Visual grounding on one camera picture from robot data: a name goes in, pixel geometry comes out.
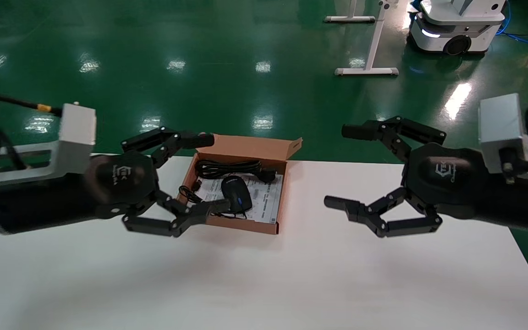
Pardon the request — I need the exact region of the blue floor cable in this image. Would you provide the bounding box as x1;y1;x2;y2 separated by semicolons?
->
497;0;528;47

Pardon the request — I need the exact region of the white wheeled mobile robot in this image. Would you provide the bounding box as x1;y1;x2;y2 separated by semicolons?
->
408;0;507;56

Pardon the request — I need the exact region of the black power cable with plug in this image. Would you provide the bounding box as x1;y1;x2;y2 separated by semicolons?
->
194;159;278;184

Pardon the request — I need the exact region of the white T-foot stand leg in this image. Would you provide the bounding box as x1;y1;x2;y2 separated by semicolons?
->
335;0;399;77

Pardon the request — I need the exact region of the black wired computer mouse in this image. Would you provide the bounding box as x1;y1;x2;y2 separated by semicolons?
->
179;175;253;219

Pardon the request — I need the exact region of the white stand foot bar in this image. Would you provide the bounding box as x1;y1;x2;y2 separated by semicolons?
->
324;0;377;24

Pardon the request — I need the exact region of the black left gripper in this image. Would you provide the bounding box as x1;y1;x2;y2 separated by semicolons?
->
84;126;231;238

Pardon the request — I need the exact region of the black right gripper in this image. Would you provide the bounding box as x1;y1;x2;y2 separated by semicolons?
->
324;115;492;238

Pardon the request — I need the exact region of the white printed instruction sheet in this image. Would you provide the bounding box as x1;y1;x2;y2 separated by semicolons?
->
194;173;284;225

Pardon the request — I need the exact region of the brown cardboard box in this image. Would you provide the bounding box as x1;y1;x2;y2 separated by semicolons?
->
174;132;303;235

